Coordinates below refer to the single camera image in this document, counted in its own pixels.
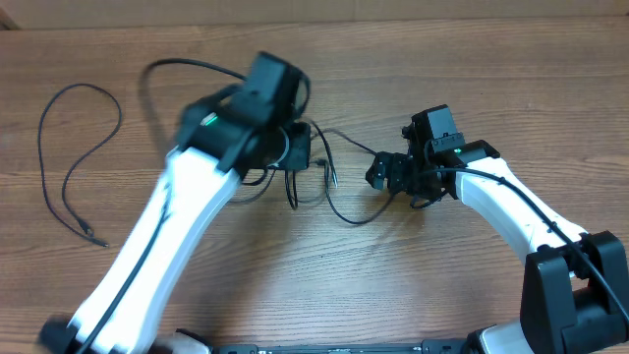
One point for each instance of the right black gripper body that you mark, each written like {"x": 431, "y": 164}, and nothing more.
{"x": 406, "y": 178}

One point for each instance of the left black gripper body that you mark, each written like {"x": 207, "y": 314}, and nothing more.
{"x": 296, "y": 156}

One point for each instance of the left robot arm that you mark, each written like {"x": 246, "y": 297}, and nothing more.
{"x": 221, "y": 137}

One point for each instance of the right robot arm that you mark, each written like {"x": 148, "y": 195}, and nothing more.
{"x": 575, "y": 286}

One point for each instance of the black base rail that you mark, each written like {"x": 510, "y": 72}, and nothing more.
{"x": 339, "y": 349}

